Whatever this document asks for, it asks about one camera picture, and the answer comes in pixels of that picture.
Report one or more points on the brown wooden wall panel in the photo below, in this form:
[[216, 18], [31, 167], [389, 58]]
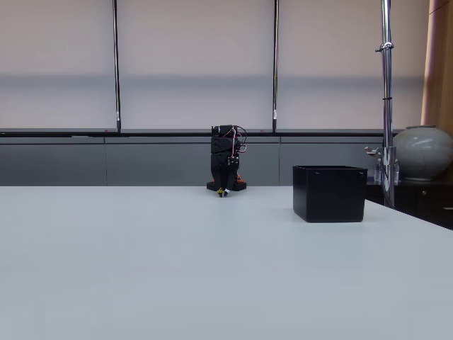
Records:
[[439, 63]]

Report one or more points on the black window mullion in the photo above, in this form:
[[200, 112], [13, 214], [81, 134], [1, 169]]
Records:
[[275, 63], [116, 63]]

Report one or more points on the white roller blind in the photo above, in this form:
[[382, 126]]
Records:
[[56, 63], [196, 63], [329, 63]]

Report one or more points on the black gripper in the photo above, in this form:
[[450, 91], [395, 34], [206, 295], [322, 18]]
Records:
[[220, 165]]

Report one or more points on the grey round ceramic vase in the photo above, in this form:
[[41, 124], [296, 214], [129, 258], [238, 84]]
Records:
[[421, 152]]

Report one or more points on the dark window sill ledge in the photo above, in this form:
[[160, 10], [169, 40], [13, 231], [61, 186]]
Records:
[[106, 132]]

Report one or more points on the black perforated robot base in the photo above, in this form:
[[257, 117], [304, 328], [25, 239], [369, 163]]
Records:
[[239, 186]]

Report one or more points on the black open plastic box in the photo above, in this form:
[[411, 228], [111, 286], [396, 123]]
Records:
[[329, 195]]

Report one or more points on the small metal spring clamp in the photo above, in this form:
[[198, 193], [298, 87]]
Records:
[[371, 150]]

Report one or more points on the dark wooden cabinet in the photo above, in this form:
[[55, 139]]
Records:
[[424, 202]]

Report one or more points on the chrome vertical pole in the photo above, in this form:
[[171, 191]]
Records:
[[387, 106]]

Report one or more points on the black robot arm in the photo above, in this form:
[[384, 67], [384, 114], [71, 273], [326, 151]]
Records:
[[223, 140]]

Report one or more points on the clear water bottle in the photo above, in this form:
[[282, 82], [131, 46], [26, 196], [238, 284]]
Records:
[[378, 171], [396, 171]]

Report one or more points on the orange table clamp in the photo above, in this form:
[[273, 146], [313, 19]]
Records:
[[240, 178]]

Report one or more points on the metal clamp on pole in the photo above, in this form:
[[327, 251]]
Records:
[[385, 47]]

